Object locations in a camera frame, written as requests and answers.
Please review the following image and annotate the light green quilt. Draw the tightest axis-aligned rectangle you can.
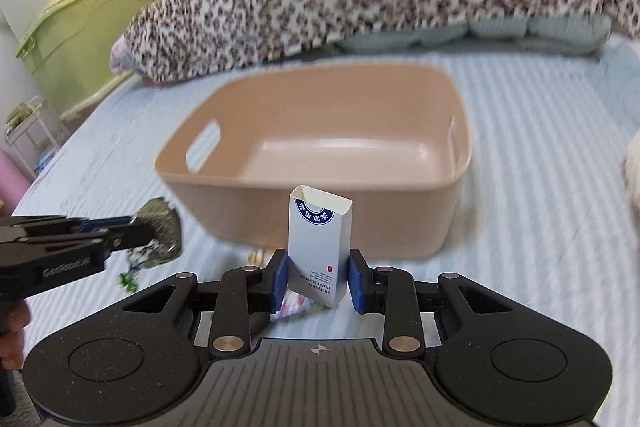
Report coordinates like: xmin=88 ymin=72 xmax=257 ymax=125
xmin=335 ymin=14 xmax=613 ymax=56

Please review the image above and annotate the white blue paper box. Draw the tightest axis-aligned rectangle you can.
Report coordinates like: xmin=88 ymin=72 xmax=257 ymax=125
xmin=288 ymin=185 xmax=352 ymax=308

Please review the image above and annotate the green plastic storage bin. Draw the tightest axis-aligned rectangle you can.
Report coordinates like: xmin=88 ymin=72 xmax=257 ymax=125
xmin=16 ymin=0 xmax=152 ymax=118

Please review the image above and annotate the dark foil snack packet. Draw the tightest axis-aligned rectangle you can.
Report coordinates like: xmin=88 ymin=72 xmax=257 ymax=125
xmin=119 ymin=197 xmax=182 ymax=294

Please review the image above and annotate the beige plastic storage basket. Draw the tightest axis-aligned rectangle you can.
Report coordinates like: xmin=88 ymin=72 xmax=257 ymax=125
xmin=155 ymin=62 xmax=472 ymax=259

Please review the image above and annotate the pink fabric bundle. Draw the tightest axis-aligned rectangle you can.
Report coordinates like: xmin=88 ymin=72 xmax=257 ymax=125
xmin=108 ymin=35 xmax=136 ymax=75

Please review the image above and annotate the person's left hand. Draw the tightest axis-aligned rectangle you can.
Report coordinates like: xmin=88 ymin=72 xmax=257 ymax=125
xmin=0 ymin=300 xmax=32 ymax=371

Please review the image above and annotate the white plush toy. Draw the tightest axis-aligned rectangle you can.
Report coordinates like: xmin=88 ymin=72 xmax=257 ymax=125
xmin=623 ymin=132 xmax=640 ymax=216

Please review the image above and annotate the white wire rack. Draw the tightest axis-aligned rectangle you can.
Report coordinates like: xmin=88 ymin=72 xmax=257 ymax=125
xmin=3 ymin=95 xmax=70 ymax=180

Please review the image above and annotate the pink rolled mat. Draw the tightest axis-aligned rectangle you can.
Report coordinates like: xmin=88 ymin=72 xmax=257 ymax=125
xmin=0 ymin=150 xmax=30 ymax=215

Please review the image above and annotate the blue striped bed sheet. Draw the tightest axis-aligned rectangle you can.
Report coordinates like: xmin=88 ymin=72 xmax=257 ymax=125
xmin=17 ymin=37 xmax=639 ymax=426

